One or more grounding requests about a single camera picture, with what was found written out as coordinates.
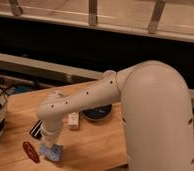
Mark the white tube bottle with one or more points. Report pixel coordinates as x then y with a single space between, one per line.
73 121

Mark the black round bowl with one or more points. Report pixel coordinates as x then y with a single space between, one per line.
97 113

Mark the metal window rail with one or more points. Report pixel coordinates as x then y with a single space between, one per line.
47 70

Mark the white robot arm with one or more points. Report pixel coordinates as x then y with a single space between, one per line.
156 111

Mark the blue-white gripper body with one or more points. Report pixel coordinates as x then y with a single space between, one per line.
53 153

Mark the wooden table board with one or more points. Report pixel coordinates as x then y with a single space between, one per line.
94 147

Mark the red oval object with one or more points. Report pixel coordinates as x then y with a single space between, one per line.
31 152

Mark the black rectangular case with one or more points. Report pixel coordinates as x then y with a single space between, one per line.
35 131

